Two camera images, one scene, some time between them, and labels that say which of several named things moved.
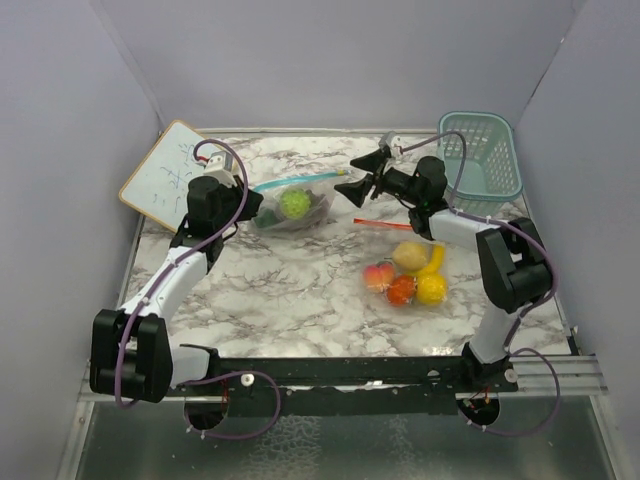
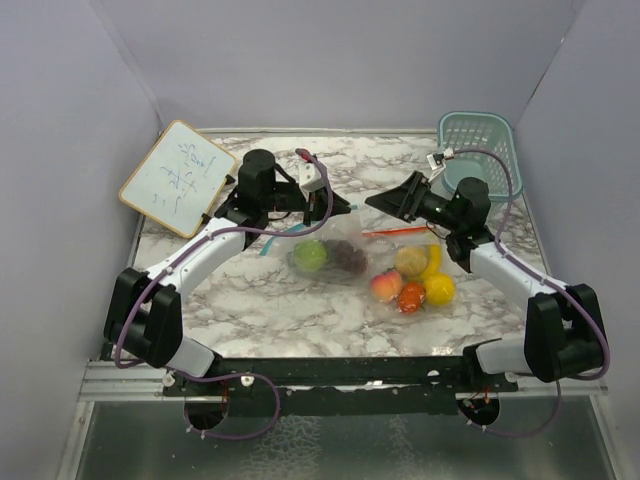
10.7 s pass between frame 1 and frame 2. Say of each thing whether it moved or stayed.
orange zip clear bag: stayed
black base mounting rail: stayed
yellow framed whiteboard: stayed
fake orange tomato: moved
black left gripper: moved
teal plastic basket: stayed
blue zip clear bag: moved
